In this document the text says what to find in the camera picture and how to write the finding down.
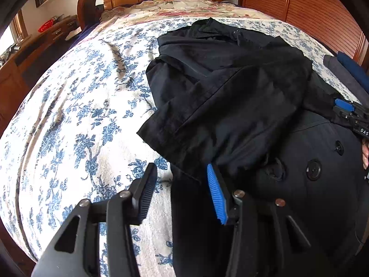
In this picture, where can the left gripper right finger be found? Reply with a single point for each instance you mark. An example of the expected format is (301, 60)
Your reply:
(268, 239)

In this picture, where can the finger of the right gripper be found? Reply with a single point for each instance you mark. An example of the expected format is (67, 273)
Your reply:
(347, 106)

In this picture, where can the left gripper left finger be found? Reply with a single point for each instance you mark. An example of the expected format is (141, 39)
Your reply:
(74, 249)

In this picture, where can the black double-breasted coat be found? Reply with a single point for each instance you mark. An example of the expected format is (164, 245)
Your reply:
(252, 105)

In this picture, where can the person's right hand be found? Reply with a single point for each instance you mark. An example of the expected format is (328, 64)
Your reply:
(365, 153)

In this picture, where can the folded grey garment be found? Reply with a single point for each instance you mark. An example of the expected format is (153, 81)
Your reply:
(346, 78)

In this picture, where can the folded navy blue garment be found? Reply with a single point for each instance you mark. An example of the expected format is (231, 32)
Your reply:
(354, 69)

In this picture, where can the wooden louvered wardrobe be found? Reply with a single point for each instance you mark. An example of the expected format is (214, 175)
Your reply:
(328, 21)

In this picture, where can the blue floral white bedspread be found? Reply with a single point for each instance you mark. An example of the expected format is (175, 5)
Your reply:
(74, 137)

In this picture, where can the wooden desk cabinet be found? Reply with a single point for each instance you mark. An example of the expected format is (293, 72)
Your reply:
(23, 70)

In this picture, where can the pink floral quilt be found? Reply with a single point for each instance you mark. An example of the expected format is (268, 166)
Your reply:
(156, 10)

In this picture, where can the window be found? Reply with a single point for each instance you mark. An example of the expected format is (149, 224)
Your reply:
(15, 33)

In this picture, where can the wooden chair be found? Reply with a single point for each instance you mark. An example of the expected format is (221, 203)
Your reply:
(88, 13)

